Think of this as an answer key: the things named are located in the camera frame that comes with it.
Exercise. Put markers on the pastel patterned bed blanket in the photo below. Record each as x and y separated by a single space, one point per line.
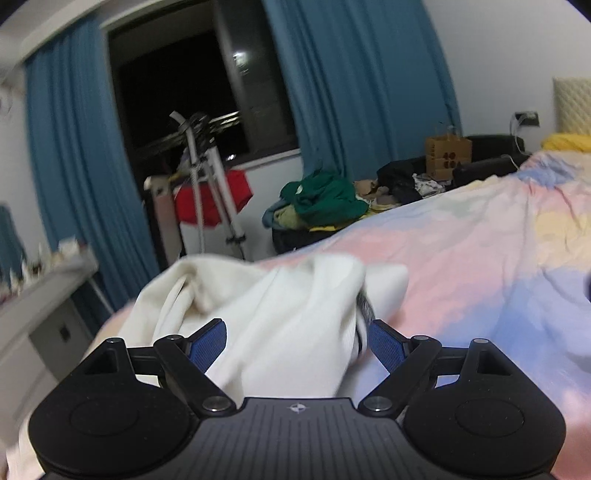
461 258

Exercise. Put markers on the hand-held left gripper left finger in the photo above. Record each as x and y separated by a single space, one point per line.
210 344

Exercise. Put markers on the beige cloth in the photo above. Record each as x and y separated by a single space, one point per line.
369 191

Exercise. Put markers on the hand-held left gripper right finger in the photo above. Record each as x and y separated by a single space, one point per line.
385 346

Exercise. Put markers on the blue curtain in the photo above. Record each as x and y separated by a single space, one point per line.
78 161
360 92

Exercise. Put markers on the clutter of small desk things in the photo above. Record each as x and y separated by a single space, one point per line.
64 251

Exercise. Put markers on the yellow blanket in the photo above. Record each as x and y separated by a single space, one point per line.
568 142

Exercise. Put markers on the wall socket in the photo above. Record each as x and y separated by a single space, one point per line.
527 119

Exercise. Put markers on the black clothing pile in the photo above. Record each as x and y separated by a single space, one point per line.
397 177

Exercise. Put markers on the dark window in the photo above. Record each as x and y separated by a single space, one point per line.
152 92

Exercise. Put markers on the white garment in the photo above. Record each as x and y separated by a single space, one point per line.
286 314

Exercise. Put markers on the cream padded headboard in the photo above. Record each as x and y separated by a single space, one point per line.
572 106

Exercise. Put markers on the red cloth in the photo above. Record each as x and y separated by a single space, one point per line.
240 187

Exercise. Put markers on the brown paper bag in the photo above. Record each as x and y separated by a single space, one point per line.
448 154

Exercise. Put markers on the white desk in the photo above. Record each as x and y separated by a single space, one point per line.
37 314

